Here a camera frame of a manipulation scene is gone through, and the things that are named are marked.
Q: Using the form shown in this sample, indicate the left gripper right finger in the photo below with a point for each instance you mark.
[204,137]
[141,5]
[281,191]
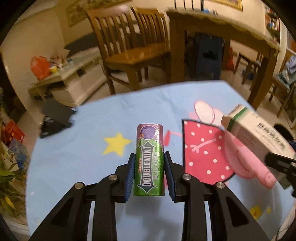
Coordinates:
[229,218]

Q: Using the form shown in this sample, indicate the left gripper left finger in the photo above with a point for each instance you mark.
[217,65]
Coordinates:
[69,219]

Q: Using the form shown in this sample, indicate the white green medicine box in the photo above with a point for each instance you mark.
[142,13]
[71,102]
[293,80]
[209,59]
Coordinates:
[256,133]

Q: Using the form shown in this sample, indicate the green Doublemint gum can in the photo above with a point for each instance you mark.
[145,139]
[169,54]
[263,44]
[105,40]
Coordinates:
[149,161]

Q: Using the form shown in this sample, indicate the green potted plant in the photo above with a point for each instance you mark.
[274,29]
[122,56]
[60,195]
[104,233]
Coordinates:
[12,190]

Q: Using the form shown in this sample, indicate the wooden chair with clothes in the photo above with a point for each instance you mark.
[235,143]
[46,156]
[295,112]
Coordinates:
[284,80]

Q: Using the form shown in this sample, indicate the light blue cartoon tablecloth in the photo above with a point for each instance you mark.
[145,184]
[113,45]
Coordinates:
[103,136]

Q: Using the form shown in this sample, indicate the far wooden chair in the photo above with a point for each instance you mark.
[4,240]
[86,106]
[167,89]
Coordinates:
[252,66]

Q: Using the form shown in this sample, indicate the black phone stand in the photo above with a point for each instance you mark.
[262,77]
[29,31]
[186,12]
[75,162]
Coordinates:
[57,118]

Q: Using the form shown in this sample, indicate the red gift box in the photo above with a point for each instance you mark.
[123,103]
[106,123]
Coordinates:
[11,132]

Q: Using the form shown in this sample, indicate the red bag under table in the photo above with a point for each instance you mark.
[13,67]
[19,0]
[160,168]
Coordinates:
[230,63]

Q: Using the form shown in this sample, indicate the white coffee table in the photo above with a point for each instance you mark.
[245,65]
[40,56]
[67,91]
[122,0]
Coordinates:
[74,83]

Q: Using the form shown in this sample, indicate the blue plastic stool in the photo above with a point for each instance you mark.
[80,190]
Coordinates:
[210,55]

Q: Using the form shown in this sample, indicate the yellow cup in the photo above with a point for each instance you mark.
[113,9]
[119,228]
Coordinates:
[53,69]

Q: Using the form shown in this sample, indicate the orange plastic bag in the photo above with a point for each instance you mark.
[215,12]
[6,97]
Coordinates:
[40,67]

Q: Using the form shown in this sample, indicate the framed flower painting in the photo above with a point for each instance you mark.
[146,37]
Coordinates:
[236,4]

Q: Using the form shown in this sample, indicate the dark sofa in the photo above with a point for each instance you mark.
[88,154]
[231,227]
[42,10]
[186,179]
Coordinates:
[85,42]

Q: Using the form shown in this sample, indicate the wooden chair near table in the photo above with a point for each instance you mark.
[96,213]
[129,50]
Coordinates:
[122,56]

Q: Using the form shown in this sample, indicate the framed landscape painting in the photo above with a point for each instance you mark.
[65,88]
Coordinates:
[76,12]

